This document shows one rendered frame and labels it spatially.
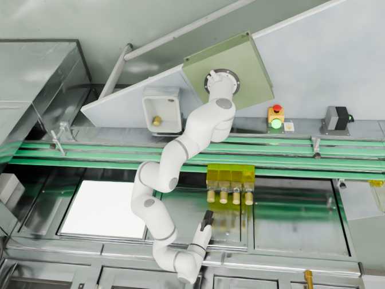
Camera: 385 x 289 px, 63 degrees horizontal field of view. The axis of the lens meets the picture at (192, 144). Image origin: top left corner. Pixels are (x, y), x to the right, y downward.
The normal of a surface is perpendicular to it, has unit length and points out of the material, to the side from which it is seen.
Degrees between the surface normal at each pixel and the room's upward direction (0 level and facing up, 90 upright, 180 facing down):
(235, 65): 1
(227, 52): 1
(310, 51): 0
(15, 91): 90
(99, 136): 90
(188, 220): 90
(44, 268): 90
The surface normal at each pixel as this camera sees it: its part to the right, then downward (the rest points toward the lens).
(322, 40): -0.11, 0.71
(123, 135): -0.06, -0.70
